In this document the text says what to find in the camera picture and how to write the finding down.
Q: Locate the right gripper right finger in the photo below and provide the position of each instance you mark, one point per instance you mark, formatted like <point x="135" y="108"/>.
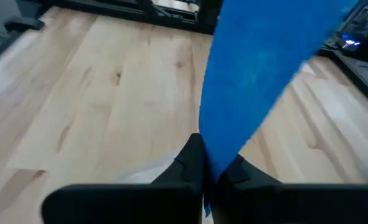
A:
<point x="295" y="202"/>

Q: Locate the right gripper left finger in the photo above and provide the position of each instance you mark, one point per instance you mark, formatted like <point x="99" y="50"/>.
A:
<point x="124" y="202"/>

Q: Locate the blue elastic bandage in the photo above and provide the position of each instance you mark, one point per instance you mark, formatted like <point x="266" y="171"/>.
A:
<point x="249" y="77"/>

